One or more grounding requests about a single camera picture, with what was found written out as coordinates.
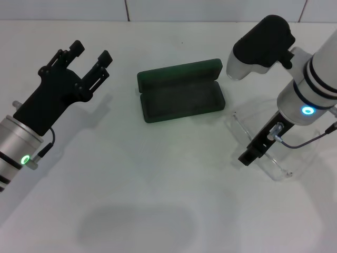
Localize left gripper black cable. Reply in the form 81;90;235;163
26;127;56;171

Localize green glasses case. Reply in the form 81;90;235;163
136;58;226;124

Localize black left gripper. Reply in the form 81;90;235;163
13;40;113;137

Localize clear white glasses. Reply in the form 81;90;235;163
231;110;293;182

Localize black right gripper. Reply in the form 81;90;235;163
238;109;293;166

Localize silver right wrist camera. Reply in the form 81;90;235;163
226;15;296;81

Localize right gripper thin cable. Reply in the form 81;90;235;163
271;122;337;148

